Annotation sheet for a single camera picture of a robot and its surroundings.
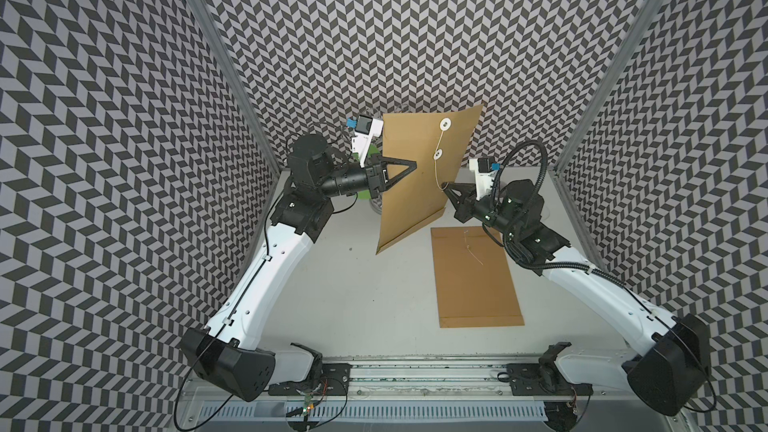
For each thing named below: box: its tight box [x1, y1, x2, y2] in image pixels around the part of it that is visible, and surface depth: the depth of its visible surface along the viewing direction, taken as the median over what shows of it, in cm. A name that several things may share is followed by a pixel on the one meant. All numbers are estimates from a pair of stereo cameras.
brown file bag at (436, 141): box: [377, 105, 482, 255], surface depth 58 cm
